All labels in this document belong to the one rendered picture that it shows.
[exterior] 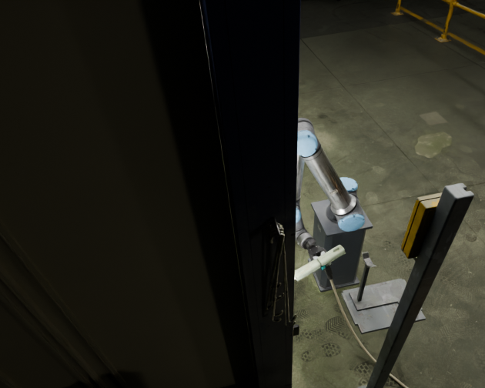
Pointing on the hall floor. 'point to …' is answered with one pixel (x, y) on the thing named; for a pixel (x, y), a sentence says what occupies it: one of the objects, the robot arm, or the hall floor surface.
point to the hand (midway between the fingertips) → (326, 263)
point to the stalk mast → (422, 276)
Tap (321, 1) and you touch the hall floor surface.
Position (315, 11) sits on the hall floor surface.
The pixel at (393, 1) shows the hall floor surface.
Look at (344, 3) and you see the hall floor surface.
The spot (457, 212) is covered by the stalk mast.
